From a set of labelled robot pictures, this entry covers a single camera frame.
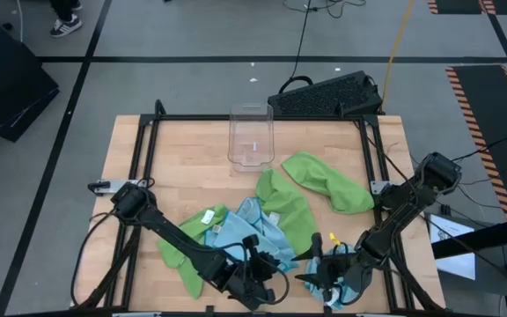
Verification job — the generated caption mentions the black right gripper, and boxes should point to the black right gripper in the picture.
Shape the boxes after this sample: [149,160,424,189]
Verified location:
[291,232,375,305]

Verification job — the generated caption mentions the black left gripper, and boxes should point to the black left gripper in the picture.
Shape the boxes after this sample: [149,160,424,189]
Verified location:
[222,234,283,312]

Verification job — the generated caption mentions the green microfiber towel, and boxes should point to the green microfiber towel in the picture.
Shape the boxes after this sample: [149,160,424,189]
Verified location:
[156,203,230,300]
[254,168,320,257]
[281,151,376,216]

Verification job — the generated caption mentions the clear plastic bin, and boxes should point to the clear plastic bin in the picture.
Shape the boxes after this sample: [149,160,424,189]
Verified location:
[227,102,276,173]

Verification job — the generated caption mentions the black perforated computer case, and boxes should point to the black perforated computer case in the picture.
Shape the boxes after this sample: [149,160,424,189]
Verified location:
[267,70,385,117]

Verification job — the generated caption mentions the black metal beam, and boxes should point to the black metal beam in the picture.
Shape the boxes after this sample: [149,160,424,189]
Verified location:
[431,214,507,261]

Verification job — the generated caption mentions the black cabinet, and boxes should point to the black cabinet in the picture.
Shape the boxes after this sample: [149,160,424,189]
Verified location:
[0,24,61,144]

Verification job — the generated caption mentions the person's leg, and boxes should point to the person's leg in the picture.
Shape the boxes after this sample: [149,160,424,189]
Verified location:
[49,0,77,22]

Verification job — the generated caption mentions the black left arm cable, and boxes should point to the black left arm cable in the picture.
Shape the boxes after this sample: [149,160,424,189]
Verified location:
[217,240,290,306]

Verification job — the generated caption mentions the black left base cable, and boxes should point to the black left base cable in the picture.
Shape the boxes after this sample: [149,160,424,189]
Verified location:
[70,210,121,307]

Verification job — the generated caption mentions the black floor cables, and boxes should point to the black floor cables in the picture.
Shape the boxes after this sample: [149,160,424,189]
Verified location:
[411,134,507,212]

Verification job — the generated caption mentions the black hanging cable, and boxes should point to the black hanging cable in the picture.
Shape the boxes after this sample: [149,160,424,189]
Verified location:
[289,0,314,83]

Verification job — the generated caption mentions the yellow hanging cable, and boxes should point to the yellow hanging cable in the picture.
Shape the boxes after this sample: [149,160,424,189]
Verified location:
[380,0,416,114]

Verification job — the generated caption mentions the black floor cable bundle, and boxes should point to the black floor cable bundle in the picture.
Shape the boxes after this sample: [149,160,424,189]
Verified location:
[282,0,368,19]

